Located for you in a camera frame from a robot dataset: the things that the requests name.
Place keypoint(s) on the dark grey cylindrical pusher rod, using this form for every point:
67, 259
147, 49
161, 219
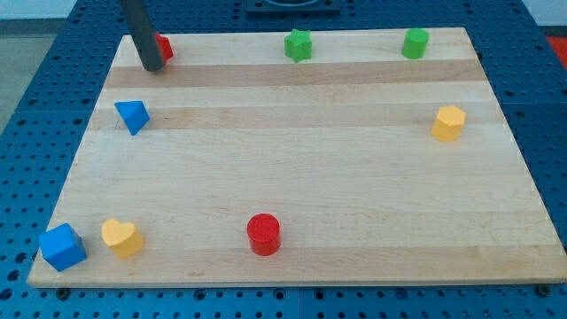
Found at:
142, 33

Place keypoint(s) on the green star block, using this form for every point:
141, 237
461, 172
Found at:
298, 45

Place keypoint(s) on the blue triangle block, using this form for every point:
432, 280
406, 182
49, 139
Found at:
134, 114

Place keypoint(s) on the yellow heart block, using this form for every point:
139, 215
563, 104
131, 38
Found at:
123, 238

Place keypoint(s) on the blue cube block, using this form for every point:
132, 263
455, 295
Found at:
62, 247

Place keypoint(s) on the red cylinder block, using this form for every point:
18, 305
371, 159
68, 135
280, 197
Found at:
264, 234

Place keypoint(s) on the light wooden board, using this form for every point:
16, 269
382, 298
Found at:
338, 148

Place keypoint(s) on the green cylinder block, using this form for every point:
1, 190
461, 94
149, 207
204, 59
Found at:
415, 43

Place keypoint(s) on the yellow hexagon block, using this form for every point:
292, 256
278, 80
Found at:
448, 124

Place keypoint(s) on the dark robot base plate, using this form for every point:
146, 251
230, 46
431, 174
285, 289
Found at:
258, 7

